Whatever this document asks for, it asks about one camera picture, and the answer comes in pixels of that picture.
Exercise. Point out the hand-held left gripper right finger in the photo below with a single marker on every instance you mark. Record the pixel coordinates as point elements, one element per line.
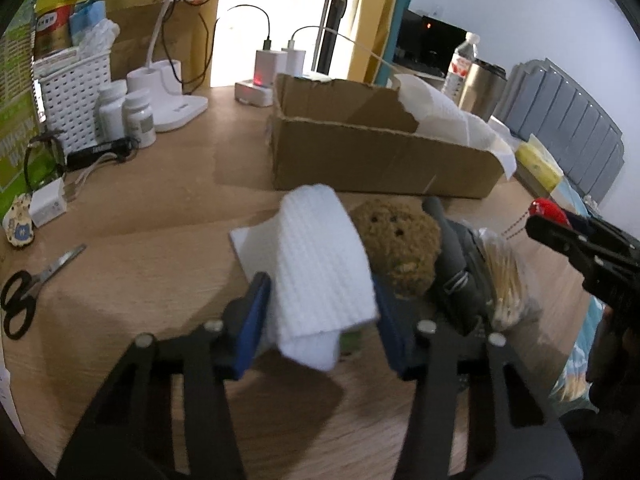
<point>392,330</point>

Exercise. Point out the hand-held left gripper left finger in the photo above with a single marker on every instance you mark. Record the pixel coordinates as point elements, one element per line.
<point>252,320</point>

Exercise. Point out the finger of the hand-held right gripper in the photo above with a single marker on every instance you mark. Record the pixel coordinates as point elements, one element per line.
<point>555,237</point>
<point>582,222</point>

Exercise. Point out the bag of cotton swabs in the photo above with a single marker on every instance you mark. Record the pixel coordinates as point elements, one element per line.
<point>505,280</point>

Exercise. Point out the white waffle cloth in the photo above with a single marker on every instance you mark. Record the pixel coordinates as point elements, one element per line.
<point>320,270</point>

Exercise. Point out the brown plush bear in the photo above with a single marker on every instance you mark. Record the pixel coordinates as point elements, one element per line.
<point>400,245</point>

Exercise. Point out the grey socks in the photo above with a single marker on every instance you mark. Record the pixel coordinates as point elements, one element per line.
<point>457,270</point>

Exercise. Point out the cardboard box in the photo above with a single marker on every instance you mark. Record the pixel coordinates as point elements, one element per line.
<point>375,160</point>

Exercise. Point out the yellow tissue pack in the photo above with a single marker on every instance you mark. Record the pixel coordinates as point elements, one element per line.
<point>537,162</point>

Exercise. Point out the blue printed blanket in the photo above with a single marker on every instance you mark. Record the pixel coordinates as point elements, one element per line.
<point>575,360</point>

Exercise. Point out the grey padded headboard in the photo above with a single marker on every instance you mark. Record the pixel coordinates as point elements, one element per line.
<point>565,115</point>

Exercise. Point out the white paper towel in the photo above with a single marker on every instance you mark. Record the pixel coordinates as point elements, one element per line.
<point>450,115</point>

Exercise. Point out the steel tumbler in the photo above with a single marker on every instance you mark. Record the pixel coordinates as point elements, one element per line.
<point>482,87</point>

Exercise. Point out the clear water bottle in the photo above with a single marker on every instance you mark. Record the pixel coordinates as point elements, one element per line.
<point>460,67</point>

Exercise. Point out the white power strip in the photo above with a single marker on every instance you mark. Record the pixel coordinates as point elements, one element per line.
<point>252,92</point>

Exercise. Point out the black flashlight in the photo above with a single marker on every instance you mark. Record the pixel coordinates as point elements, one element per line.
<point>97,152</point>

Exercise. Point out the white pill bottle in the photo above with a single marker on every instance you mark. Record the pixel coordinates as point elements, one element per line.
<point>111,110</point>
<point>140,120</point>

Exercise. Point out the black monitor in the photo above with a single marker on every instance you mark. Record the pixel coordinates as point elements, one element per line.
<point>430,40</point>

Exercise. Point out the white plug adapter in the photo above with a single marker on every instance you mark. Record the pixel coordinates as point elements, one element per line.
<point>47,205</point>

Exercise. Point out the white desk lamp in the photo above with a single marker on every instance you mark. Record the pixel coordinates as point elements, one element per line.
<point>165,95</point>

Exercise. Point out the small round badge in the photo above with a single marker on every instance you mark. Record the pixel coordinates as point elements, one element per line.
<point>19,225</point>

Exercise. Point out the white charger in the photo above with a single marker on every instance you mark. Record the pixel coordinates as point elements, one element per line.
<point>295,62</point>
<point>264,67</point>

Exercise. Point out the black framed glasses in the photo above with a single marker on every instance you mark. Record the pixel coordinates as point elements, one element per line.
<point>42,157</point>

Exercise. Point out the teal curtain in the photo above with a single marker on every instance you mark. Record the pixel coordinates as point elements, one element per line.
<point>399,10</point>

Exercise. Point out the white perforated basket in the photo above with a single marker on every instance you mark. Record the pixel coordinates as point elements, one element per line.
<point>75,95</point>

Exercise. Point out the yellow curtain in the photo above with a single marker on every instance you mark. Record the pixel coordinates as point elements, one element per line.
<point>375,10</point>
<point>140,25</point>

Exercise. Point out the green snack package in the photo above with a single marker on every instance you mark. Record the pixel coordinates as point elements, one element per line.
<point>15,110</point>

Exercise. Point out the blue tissue packet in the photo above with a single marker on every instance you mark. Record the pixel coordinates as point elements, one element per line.
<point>90,20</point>

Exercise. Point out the can with yellow lid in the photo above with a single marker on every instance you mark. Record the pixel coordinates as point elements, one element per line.
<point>52,25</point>

